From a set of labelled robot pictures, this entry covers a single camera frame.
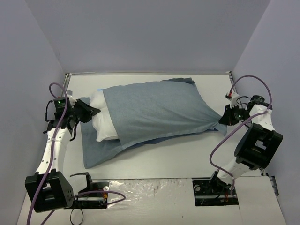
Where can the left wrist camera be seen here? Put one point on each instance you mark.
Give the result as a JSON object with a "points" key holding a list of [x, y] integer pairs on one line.
{"points": [[69, 94]]}

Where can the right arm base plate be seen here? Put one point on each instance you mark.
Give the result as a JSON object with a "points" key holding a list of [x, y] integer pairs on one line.
{"points": [[205, 195]]}

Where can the blue patterned pillowcase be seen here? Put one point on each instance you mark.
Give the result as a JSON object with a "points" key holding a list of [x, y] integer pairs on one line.
{"points": [[149, 113]]}

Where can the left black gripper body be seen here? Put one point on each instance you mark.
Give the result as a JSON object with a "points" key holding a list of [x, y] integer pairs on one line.
{"points": [[79, 111]]}

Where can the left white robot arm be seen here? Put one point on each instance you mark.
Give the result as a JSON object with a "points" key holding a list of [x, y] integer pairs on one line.
{"points": [[48, 189]]}

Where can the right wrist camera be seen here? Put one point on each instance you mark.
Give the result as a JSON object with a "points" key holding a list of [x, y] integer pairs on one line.
{"points": [[233, 98]]}

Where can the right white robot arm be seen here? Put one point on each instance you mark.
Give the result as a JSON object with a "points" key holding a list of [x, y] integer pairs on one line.
{"points": [[258, 145]]}

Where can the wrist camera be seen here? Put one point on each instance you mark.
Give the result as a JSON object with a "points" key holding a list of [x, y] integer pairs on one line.
{"points": [[69, 94], [233, 98]]}

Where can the white pillow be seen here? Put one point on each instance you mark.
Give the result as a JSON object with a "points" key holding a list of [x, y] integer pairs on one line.
{"points": [[102, 121]]}

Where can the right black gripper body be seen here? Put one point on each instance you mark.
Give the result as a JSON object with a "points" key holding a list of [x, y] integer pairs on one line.
{"points": [[229, 115]]}

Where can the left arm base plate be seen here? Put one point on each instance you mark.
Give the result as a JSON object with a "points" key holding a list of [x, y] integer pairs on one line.
{"points": [[93, 200]]}

